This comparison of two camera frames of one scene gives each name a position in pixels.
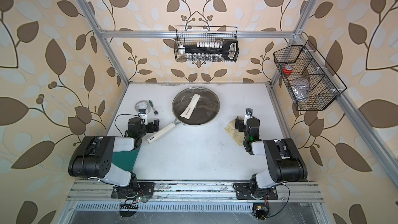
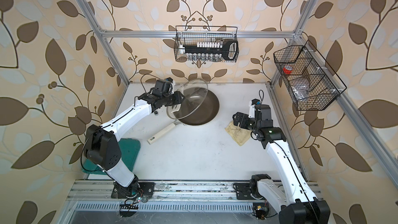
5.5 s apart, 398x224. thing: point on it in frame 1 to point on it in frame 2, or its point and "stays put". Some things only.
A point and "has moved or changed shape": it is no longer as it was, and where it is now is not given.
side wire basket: [310, 81] stays put
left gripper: [151, 130] to [178, 98]
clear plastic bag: [300, 92] stays put
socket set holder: [211, 51] stays put
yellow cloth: [237, 136] stays put
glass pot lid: [196, 106] has moved or changed shape
